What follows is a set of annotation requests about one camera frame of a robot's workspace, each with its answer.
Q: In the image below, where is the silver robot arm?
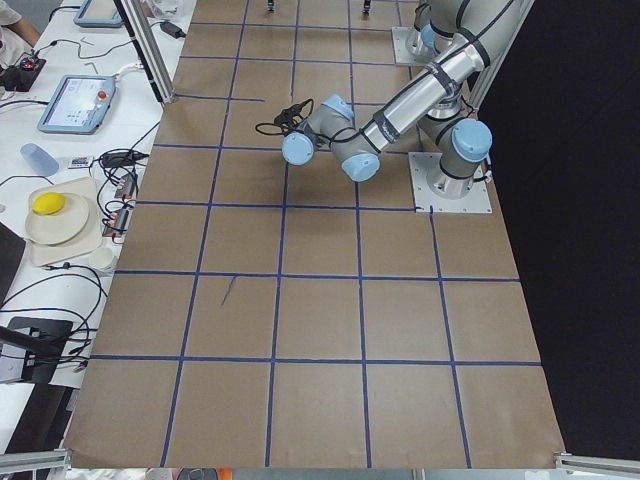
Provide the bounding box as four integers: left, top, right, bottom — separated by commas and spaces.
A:
276, 1, 523, 182
418, 90, 493, 200

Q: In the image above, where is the white paper cup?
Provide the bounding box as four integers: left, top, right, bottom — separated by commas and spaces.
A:
88, 247, 118, 273

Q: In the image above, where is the beige rectangular tray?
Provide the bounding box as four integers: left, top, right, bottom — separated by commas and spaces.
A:
26, 177, 102, 267

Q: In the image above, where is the small remote control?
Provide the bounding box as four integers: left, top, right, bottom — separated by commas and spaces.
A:
67, 156, 94, 169

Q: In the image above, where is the black power adapter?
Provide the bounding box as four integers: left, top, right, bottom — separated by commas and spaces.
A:
160, 21, 186, 39

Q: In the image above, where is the beige round plate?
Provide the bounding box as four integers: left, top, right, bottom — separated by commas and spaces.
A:
25, 193, 89, 245

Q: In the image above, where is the yellow lemon toy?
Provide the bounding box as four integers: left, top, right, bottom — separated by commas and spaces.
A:
32, 192, 66, 215

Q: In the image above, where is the near teach pendant tablet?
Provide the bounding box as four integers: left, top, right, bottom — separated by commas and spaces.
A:
37, 75, 116, 135

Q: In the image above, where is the teach pendant tablet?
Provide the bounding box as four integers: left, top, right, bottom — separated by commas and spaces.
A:
74, 0, 123, 28
37, 75, 116, 135

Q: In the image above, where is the light blue plastic bottle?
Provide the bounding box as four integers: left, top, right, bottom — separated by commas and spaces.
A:
20, 143, 59, 177

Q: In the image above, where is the far teach pendant tablet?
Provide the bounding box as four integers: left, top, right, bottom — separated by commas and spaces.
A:
74, 0, 123, 28

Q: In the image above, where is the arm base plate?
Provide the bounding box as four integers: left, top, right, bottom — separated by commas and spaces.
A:
409, 152, 492, 214
391, 25, 435, 66

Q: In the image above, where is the black camera stand base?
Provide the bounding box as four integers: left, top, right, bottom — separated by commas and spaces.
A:
1, 317, 73, 384

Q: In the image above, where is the aluminium frame post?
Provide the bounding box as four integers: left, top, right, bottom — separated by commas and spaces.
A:
114, 0, 175, 104

